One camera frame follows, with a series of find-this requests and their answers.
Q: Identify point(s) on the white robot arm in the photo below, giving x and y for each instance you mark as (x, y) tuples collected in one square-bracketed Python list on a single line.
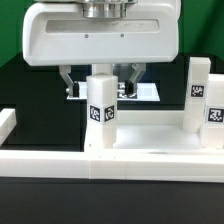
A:
[(78, 32)]

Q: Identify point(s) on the white desk top tray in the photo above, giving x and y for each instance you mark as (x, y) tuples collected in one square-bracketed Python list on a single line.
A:
[(156, 131)]

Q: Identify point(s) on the white left fence block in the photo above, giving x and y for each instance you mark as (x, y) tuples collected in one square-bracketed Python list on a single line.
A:
[(7, 123)]

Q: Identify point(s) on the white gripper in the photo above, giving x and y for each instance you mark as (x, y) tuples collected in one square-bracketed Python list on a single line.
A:
[(112, 32)]

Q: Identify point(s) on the printed marker sheet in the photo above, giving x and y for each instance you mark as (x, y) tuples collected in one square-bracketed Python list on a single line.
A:
[(145, 92)]

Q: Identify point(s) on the white front fence bar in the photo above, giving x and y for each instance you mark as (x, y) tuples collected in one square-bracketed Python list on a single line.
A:
[(135, 166)]

